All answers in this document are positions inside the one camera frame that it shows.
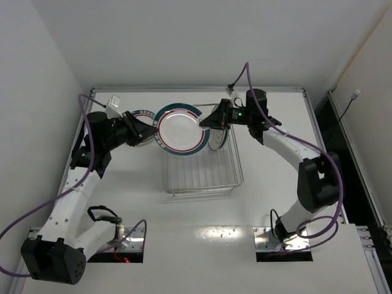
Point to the metal wire dish rack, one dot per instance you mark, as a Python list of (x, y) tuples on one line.
[(205, 173)]

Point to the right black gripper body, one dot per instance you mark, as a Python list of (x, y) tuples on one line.
[(225, 114)]

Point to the green red rimmed plate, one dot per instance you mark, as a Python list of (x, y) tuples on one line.
[(147, 117), (179, 132)]

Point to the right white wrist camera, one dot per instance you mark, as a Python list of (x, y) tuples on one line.
[(232, 92)]

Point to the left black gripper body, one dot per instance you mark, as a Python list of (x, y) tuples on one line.
[(130, 127)]

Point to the metal base plate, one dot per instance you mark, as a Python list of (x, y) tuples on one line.
[(265, 242), (133, 241)]

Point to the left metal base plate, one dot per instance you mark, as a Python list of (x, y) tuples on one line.
[(133, 241)]

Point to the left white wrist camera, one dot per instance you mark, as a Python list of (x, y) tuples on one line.
[(113, 104)]

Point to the small blue patterned plate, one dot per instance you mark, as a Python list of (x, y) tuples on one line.
[(223, 141)]

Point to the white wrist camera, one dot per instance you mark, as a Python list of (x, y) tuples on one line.
[(113, 104), (232, 92)]

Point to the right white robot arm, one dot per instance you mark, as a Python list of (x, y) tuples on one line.
[(319, 182)]

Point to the white plate with grey rim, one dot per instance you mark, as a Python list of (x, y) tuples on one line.
[(215, 139)]

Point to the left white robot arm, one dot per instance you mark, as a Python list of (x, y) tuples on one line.
[(58, 253)]

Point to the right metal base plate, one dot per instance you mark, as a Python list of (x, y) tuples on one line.
[(265, 242)]

